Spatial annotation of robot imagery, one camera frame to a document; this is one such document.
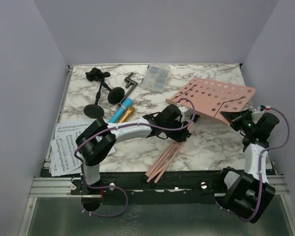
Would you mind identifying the pink perforated music stand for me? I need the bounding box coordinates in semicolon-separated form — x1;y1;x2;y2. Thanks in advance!
146;78;256;184

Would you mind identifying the sheet music page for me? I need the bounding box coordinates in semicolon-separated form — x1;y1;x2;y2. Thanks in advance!
50;119;94;177
50;130;117;173

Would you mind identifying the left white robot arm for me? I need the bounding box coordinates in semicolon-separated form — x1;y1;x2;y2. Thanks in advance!
74;104;200;185

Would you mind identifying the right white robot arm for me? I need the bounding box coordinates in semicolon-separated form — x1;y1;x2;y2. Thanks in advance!
216;110;280;223

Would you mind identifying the gold toy microphone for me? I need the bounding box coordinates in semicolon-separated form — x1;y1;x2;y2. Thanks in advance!
118;106;135;123

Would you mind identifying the clear plastic compartment box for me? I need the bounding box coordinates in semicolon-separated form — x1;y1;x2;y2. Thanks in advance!
140;63;171;93

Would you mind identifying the blue toy microphone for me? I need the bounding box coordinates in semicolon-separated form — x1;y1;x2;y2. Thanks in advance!
108;98;133;123

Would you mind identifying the dark metal drum key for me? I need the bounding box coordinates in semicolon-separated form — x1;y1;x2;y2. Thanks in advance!
118;72;138;107

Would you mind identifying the black round-base mic stand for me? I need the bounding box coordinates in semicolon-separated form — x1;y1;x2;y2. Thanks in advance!
100;80;125;105

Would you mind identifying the black mic clip stand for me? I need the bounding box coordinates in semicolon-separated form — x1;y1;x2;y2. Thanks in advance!
83;67;111;119

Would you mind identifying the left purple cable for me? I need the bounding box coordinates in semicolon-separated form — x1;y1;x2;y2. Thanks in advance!
74;98;198;218

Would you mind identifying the black mounting base rail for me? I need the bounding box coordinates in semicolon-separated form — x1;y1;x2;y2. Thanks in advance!
40;169;283;206

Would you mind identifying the aluminium extrusion frame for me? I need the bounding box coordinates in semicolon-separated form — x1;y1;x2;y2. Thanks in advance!
17;65;293;236

